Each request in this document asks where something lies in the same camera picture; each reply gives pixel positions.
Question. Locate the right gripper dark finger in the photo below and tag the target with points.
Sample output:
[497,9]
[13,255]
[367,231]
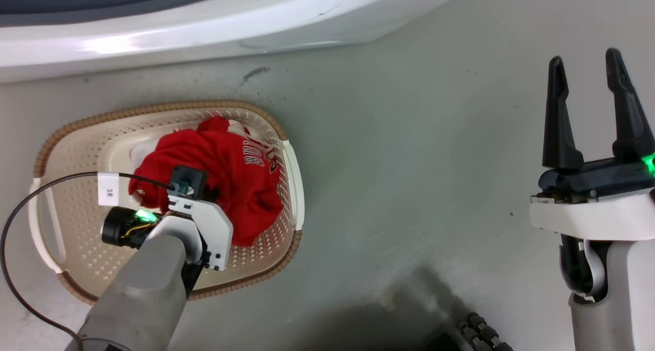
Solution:
[629,121]
[560,126]

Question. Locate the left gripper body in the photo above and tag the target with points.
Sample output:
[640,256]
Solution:
[215,228]

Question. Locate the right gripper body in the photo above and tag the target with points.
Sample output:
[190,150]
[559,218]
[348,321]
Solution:
[598,213]

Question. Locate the red garment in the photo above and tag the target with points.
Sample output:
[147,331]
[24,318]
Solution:
[230,187]

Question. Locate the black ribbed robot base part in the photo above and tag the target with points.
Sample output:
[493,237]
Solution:
[483,335]

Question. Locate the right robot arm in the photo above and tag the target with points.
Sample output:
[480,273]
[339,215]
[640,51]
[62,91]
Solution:
[624,300]

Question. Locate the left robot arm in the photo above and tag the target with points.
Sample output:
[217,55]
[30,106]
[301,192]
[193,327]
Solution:
[143,294]

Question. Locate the cream perforated laundry basket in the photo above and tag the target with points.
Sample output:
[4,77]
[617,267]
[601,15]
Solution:
[82,228]

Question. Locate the white front-load washing machine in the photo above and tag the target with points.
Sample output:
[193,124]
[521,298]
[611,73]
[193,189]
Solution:
[230,28]

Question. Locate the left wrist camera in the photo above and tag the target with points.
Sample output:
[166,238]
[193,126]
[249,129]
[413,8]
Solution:
[188,179]

